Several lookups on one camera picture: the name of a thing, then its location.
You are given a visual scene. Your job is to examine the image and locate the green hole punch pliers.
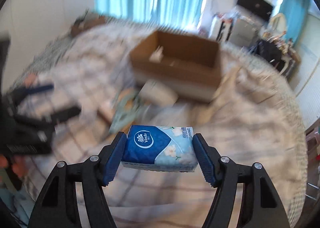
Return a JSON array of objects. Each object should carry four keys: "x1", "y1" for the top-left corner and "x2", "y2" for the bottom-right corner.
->
[{"x1": 108, "y1": 91, "x2": 146, "y2": 134}]

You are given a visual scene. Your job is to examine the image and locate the white tape roll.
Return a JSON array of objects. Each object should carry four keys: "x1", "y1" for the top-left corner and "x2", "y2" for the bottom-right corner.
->
[{"x1": 138, "y1": 79, "x2": 178, "y2": 107}]

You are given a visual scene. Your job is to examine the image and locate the blue tissue pack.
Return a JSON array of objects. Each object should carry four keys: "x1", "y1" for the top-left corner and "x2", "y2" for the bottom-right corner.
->
[{"x1": 121, "y1": 125, "x2": 198, "y2": 172}]

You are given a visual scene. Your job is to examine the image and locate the white plush toy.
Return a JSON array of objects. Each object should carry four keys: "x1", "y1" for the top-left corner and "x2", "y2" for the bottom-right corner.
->
[{"x1": 149, "y1": 46, "x2": 163, "y2": 63}]

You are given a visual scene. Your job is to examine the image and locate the brown paper booklet box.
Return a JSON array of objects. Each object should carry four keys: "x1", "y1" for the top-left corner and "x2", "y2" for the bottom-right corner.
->
[{"x1": 97, "y1": 88, "x2": 136, "y2": 127}]

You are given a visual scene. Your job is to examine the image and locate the clear plastic jar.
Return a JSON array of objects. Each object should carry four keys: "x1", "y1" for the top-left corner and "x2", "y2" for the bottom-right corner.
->
[{"x1": 146, "y1": 104, "x2": 192, "y2": 127}]

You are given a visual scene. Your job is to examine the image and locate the person's left hand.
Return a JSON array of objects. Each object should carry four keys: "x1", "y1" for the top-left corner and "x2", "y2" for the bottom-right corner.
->
[{"x1": 1, "y1": 155, "x2": 27, "y2": 179}]

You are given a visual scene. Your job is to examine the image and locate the smartphone with pink case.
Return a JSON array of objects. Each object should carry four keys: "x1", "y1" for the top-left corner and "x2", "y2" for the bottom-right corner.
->
[{"x1": 23, "y1": 73, "x2": 38, "y2": 87}]

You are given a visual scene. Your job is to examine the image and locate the pink plastic stool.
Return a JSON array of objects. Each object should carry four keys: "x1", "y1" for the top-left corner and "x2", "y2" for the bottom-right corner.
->
[{"x1": 306, "y1": 127, "x2": 319, "y2": 161}]

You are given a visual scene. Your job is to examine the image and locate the small cardboard box with items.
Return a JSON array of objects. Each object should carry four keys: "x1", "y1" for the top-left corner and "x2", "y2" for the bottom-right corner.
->
[{"x1": 70, "y1": 10, "x2": 106, "y2": 38}]

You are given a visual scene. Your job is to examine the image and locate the plaid cream blanket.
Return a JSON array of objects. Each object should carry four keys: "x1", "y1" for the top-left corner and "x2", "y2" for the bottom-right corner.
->
[{"x1": 15, "y1": 21, "x2": 304, "y2": 228}]

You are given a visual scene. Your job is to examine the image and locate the green checked bed sheet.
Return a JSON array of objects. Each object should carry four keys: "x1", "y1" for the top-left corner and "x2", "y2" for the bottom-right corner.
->
[{"x1": 15, "y1": 15, "x2": 309, "y2": 226}]

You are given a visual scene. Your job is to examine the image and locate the white louvered wardrobe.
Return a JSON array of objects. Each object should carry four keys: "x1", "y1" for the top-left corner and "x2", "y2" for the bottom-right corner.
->
[{"x1": 289, "y1": 13, "x2": 319, "y2": 129}]

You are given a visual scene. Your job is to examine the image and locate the large open cardboard box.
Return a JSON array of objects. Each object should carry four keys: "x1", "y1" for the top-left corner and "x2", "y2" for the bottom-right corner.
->
[{"x1": 129, "y1": 30, "x2": 222, "y2": 103}]

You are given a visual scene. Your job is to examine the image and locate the black jacket on chair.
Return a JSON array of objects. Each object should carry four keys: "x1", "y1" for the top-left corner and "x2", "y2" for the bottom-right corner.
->
[{"x1": 249, "y1": 39, "x2": 283, "y2": 67}]

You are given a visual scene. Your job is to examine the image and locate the white suitcase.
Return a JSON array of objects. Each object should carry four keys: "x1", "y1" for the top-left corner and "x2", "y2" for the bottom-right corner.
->
[{"x1": 209, "y1": 15, "x2": 233, "y2": 43}]

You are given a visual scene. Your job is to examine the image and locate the silver mini fridge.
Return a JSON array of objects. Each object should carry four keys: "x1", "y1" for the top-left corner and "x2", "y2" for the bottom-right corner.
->
[{"x1": 228, "y1": 16, "x2": 261, "y2": 47}]

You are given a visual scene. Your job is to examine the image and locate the oval white vanity mirror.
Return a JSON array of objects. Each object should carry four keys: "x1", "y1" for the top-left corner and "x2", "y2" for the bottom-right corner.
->
[{"x1": 267, "y1": 13, "x2": 287, "y2": 34}]

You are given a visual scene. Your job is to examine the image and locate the right teal curtain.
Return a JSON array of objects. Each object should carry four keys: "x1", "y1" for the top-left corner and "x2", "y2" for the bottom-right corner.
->
[{"x1": 279, "y1": 0, "x2": 310, "y2": 44}]

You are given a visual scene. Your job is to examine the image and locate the black wall television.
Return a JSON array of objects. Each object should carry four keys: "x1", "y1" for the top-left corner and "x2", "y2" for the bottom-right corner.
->
[{"x1": 236, "y1": 0, "x2": 273, "y2": 21}]

